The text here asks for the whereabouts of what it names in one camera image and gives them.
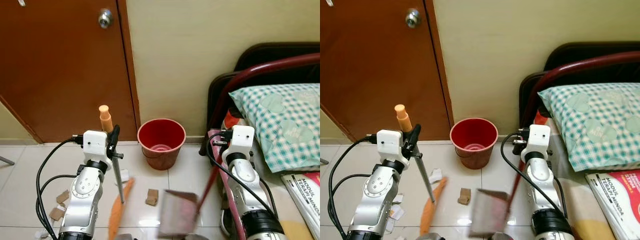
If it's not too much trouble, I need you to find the orange broom with grey shaft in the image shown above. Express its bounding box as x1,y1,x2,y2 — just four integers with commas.
394,104,449,237
98,104,136,240

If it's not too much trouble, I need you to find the grey dustpan with red handle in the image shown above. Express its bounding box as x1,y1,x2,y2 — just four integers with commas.
468,159,527,239
158,161,222,239

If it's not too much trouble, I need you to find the red plastic bucket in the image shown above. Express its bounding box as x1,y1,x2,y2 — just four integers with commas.
450,117,499,170
137,118,187,171

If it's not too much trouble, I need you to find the brown wooden door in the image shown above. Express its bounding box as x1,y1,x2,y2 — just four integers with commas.
0,0,141,144
320,0,454,144

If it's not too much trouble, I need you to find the white and pink therapy book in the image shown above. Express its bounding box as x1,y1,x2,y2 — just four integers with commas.
584,169,640,227
280,172,321,227

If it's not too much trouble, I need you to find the silver round door knob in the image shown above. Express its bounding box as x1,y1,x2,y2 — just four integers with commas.
405,7,422,29
98,8,114,29

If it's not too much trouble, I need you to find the teal checked pillow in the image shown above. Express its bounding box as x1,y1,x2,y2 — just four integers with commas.
537,82,640,173
228,82,321,174

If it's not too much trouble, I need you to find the mattress with yellow sheet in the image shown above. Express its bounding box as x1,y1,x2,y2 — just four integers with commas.
250,145,321,240
547,120,640,240

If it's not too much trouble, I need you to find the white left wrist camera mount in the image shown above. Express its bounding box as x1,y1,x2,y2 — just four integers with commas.
376,129,407,161
82,130,112,160

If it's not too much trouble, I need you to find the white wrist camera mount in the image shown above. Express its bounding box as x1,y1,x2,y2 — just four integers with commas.
376,129,407,161
82,130,112,160
526,124,552,155
227,125,256,156

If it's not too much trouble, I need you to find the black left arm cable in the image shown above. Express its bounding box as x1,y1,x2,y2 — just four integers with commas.
327,133,379,240
35,134,85,240

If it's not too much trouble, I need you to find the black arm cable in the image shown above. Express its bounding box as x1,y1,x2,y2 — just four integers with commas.
35,134,85,240
206,129,279,221
327,133,379,240
500,128,569,221

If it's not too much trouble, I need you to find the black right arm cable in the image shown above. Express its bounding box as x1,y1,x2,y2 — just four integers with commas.
500,128,569,221
206,129,279,221

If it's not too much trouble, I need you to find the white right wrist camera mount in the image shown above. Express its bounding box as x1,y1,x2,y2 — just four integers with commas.
526,124,552,155
227,125,256,156

